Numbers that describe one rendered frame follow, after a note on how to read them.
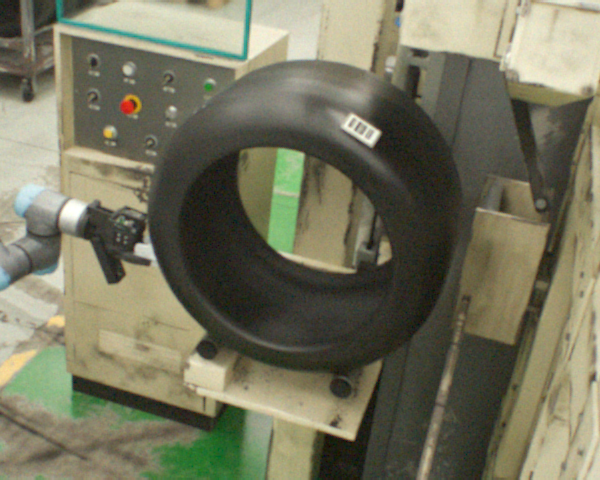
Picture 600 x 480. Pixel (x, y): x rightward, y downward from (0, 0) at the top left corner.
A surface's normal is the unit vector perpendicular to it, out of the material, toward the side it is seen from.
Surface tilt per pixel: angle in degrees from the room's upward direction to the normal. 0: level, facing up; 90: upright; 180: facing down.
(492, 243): 90
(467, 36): 90
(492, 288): 90
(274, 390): 0
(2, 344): 0
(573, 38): 72
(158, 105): 90
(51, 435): 0
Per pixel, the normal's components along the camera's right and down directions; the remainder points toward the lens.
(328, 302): -0.22, -0.49
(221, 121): -0.49, -0.35
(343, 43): -0.30, 0.43
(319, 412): 0.11, -0.87
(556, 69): -0.25, 0.14
